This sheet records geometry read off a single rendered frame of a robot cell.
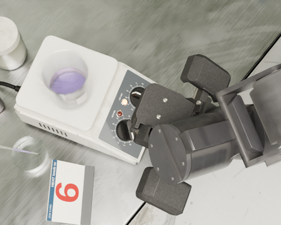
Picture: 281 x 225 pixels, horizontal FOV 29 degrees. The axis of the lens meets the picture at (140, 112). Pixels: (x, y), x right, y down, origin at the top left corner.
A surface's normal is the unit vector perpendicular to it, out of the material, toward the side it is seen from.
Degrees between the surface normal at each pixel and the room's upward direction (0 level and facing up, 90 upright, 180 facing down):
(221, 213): 0
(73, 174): 40
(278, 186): 0
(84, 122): 0
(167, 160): 63
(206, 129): 27
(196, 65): 10
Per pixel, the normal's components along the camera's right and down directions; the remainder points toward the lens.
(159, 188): 0.54, -0.04
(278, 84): -0.43, -0.06
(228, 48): 0.01, -0.29
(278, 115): -0.69, 0.08
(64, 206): 0.65, -0.19
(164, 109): 0.19, -0.18
